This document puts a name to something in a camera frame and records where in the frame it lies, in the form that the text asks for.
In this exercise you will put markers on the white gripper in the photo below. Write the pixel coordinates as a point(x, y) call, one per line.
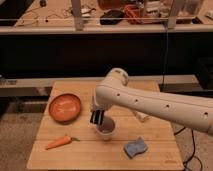
point(98, 103)

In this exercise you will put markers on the black white striped eraser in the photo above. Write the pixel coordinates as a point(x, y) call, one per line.
point(97, 117)

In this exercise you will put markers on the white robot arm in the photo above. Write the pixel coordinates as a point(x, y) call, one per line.
point(192, 112)

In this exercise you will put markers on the white ceramic cup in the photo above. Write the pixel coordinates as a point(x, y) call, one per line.
point(106, 129)

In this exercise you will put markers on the orange toy carrot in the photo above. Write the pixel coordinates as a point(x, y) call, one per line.
point(60, 142)

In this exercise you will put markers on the white tube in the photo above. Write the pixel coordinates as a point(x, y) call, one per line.
point(142, 117)

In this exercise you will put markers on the blue sponge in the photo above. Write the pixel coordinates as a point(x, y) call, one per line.
point(135, 147)

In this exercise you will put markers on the black bag on bench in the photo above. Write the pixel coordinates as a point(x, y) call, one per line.
point(112, 17)

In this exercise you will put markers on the orange tool on bench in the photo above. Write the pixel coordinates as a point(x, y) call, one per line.
point(133, 14)

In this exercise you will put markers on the grey left post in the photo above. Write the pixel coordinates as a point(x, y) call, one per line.
point(78, 21)

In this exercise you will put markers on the grey post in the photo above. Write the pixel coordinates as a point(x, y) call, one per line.
point(174, 11)
point(78, 21)

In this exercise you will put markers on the grey right post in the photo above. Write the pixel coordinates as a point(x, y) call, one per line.
point(174, 11)

